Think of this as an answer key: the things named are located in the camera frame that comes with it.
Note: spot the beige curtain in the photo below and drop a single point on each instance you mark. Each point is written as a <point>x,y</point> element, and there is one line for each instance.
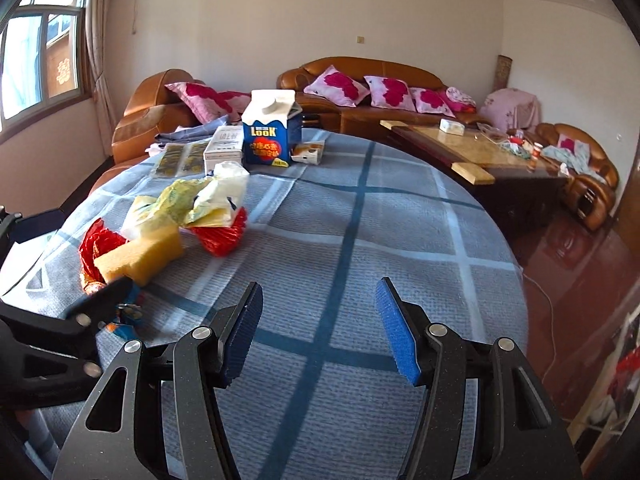
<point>102,60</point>

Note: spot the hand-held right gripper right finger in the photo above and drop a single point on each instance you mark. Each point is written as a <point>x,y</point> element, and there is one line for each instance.
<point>400,335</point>

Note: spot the pink cloth cover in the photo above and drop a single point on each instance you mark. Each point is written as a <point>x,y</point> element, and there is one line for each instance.
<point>510,110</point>

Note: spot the brown leather three-seat sofa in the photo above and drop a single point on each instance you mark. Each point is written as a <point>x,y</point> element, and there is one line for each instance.
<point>400,72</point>

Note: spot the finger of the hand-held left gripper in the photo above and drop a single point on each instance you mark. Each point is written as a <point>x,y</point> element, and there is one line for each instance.
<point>70,325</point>
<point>7,230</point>

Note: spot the red snack wrapper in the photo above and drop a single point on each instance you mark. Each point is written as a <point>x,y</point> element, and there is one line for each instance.
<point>97,247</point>

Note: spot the pink red flower pillow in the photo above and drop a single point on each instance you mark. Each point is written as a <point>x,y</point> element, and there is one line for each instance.
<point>337,85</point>
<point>432,102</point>
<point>390,92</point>
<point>205,97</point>

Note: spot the wooden coffee table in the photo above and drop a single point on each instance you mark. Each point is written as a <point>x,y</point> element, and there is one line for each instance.
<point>465,152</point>

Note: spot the white tissue box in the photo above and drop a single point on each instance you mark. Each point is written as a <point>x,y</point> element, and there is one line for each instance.
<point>451,126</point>

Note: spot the window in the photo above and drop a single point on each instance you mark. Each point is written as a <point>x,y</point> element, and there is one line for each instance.
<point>35,50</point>

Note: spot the clear plastic bag red print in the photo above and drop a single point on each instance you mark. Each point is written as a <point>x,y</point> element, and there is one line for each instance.
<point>225,190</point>

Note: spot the yellow foil wrapper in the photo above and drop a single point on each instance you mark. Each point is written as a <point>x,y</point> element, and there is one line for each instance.
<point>175,200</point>

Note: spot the small white brown box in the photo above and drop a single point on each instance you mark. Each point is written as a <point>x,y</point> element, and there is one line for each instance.
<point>307,152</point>

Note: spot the blue milk carton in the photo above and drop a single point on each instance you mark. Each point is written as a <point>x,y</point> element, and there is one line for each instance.
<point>270,135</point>

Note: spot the brown leather chaise sofa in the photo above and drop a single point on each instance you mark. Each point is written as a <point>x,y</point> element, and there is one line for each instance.
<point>145,110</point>

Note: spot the pink rolled blanket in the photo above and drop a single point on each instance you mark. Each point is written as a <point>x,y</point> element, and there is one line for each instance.
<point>460,99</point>

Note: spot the brown wooden door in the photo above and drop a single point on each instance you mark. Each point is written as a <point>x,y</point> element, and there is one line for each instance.
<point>627,205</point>

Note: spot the clear packet with dark contents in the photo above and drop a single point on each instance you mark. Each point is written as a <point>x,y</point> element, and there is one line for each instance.
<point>180,160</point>

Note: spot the folded blue checked cloths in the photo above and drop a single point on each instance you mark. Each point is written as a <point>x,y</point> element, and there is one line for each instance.
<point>190,132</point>

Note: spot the orange blue snack wrapper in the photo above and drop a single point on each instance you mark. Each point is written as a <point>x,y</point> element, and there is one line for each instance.
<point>125,312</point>

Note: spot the light blue cloth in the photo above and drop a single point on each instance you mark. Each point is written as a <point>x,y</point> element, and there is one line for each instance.
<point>565,155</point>

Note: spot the brown leather armchair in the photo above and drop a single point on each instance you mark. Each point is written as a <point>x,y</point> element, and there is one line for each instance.
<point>595,190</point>

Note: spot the white blue paper box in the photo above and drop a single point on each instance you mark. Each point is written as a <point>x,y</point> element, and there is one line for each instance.
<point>225,145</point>

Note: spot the blue checked tablecloth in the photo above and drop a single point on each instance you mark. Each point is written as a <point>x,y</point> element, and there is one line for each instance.
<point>325,240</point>

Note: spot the yellow sponge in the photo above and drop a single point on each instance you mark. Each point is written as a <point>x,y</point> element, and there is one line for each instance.
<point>140,255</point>

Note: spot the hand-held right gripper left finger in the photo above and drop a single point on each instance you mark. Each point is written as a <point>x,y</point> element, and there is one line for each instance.
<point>245,330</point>

